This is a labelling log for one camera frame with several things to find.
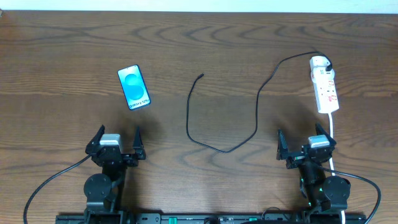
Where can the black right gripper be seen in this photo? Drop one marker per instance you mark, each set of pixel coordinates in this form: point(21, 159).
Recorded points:
point(298, 157)

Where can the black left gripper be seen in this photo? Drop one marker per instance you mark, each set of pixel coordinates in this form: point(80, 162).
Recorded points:
point(125, 156)

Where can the blue screen Galaxy smartphone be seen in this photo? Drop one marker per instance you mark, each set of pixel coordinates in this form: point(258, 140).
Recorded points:
point(134, 87)

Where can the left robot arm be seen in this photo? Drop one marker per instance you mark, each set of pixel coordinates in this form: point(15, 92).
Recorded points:
point(104, 190)

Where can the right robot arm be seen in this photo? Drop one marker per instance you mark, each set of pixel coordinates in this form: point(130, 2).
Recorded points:
point(326, 195)

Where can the white USB charger adapter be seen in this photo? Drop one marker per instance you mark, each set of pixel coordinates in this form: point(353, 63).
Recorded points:
point(321, 61)

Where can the white power strip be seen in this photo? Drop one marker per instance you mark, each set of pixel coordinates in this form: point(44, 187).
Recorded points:
point(325, 90)

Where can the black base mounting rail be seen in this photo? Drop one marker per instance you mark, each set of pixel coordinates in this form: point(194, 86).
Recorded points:
point(156, 218)

